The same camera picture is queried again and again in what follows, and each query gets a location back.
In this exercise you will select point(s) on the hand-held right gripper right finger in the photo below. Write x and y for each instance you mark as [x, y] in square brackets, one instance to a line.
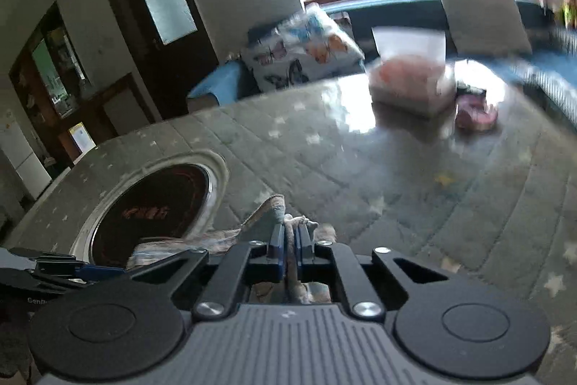
[304, 254]

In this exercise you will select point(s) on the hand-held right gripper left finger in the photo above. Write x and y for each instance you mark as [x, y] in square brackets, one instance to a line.
[277, 254]

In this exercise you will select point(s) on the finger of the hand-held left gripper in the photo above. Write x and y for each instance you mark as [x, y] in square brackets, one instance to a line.
[49, 256]
[99, 272]

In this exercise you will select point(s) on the striped blue beige shirt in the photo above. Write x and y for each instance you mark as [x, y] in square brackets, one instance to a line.
[270, 211]

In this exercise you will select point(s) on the round black induction cooker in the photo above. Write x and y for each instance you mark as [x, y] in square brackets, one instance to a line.
[153, 213]

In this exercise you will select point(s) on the white fridge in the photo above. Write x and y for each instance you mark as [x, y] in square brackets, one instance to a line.
[22, 159]

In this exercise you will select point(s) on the grey quilted star table cover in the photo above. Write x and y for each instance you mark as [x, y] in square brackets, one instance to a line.
[360, 168]

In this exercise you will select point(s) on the blue cushion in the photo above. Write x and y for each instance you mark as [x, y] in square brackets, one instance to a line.
[216, 85]

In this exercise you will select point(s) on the dark wooden cabinet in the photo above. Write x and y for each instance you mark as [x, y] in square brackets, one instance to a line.
[45, 74]

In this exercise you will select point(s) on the butterfly print pillow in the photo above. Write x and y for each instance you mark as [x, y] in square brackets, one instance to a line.
[302, 51]

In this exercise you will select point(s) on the tissue box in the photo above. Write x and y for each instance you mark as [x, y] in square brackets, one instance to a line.
[410, 78]

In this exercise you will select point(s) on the small pink toy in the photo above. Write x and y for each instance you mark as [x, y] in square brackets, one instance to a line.
[475, 114]

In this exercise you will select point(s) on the blue sofa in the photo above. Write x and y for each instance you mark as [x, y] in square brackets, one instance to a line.
[392, 13]

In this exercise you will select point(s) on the dark door with frosted glass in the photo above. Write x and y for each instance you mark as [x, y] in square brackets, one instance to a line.
[153, 15]

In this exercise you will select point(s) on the grey pillow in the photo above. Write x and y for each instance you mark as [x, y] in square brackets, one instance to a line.
[482, 22]

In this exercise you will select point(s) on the yellow plush toy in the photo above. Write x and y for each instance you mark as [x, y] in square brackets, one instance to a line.
[569, 10]

